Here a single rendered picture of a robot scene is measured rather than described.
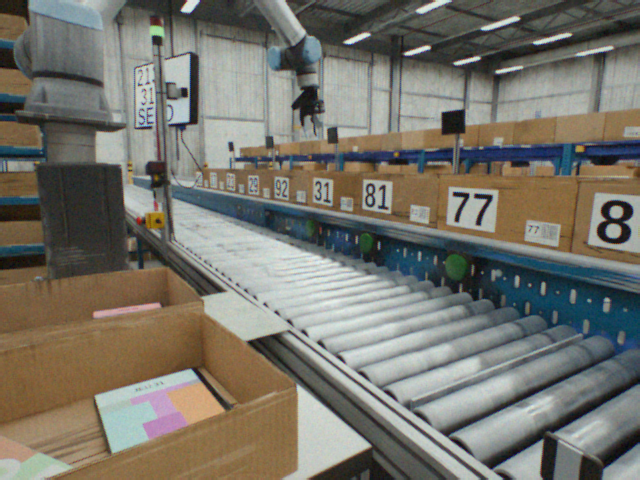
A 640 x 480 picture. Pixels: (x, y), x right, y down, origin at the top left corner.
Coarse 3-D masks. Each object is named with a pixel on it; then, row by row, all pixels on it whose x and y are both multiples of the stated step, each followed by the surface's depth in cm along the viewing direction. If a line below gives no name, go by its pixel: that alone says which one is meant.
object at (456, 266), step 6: (450, 258) 109; (456, 258) 108; (462, 258) 107; (450, 264) 109; (456, 264) 108; (462, 264) 106; (450, 270) 110; (456, 270) 108; (462, 270) 106; (450, 276) 110; (456, 276) 108; (462, 276) 107
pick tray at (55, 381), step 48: (96, 336) 56; (144, 336) 60; (192, 336) 64; (0, 384) 50; (48, 384) 53; (96, 384) 57; (240, 384) 54; (288, 384) 44; (0, 432) 49; (48, 432) 49; (96, 432) 49; (192, 432) 36; (240, 432) 39; (288, 432) 42
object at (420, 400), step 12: (576, 336) 81; (552, 348) 76; (516, 360) 71; (528, 360) 73; (480, 372) 67; (492, 372) 67; (504, 372) 69; (456, 384) 63; (468, 384) 64; (420, 396) 59; (432, 396) 60
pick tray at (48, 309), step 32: (0, 288) 76; (32, 288) 79; (64, 288) 82; (96, 288) 85; (128, 288) 88; (160, 288) 92; (192, 288) 75; (0, 320) 77; (32, 320) 80; (64, 320) 82; (96, 320) 60; (128, 320) 63
